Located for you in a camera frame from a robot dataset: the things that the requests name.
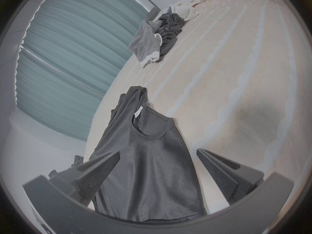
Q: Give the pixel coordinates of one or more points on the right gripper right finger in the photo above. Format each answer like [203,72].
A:
[219,177]

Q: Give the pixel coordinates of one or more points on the blue-green curtain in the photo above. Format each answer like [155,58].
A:
[85,33]
[56,91]

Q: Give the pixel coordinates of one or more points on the white printed pillow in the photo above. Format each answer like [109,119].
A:
[187,1]

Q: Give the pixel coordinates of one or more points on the pile of clothes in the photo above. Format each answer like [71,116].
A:
[146,43]

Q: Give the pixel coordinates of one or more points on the black chest of drawers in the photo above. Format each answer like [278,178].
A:
[78,162]

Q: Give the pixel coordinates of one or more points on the black T-shirt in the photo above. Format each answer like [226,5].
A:
[151,174]

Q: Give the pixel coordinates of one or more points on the grey bedside table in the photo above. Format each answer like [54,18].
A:
[155,13]

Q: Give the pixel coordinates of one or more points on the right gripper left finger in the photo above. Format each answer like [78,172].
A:
[97,174]

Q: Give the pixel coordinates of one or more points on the bed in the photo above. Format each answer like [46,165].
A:
[231,82]

